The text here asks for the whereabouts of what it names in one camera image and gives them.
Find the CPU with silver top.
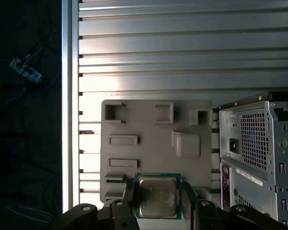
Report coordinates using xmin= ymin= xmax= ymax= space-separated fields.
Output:
xmin=134 ymin=172 xmax=183 ymax=220

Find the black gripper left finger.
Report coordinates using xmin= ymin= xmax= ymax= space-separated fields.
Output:
xmin=62 ymin=181 xmax=139 ymax=230

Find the white power strip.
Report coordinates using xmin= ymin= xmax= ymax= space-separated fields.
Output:
xmin=9 ymin=57 xmax=44 ymax=85

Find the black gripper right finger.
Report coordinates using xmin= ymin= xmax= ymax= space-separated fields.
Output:
xmin=181 ymin=182 xmax=288 ymax=230

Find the black open PC case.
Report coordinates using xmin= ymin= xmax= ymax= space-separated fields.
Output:
xmin=217 ymin=91 xmax=288 ymax=230

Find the grey parts rack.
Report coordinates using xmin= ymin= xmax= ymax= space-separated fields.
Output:
xmin=99 ymin=99 xmax=213 ymax=204

